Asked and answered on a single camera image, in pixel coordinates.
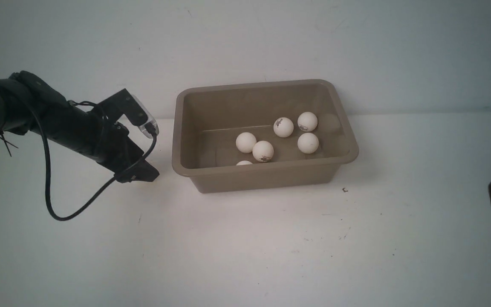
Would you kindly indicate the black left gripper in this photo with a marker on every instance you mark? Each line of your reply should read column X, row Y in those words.
column 115, row 151

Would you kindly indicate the tan plastic storage bin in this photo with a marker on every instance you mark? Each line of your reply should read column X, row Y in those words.
column 209, row 119

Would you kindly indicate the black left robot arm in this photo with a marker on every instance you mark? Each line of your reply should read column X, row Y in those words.
column 27, row 103

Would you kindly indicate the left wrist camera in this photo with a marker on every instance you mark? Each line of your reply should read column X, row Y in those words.
column 123, row 103

